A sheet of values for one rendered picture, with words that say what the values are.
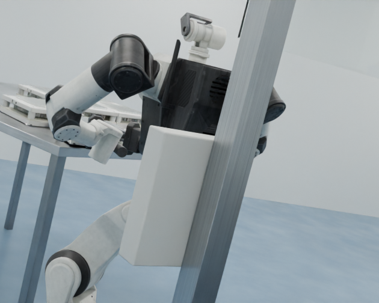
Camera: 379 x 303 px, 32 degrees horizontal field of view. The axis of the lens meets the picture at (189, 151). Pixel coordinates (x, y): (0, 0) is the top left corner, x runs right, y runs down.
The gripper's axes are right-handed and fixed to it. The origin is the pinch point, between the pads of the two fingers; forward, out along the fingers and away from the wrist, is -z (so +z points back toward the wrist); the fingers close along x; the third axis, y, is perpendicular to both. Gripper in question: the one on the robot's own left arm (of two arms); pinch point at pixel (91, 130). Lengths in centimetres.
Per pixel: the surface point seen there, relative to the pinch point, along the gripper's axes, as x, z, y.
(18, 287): 95, -84, 2
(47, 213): 31.3, 3.3, -9.4
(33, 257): 48.0, 3.0, -10.8
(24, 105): -0.3, -30.3, -20.1
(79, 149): 7.2, 2.0, -3.1
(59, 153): 8.9, 6.6, -10.8
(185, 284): 10, 115, -4
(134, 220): 0, 112, -16
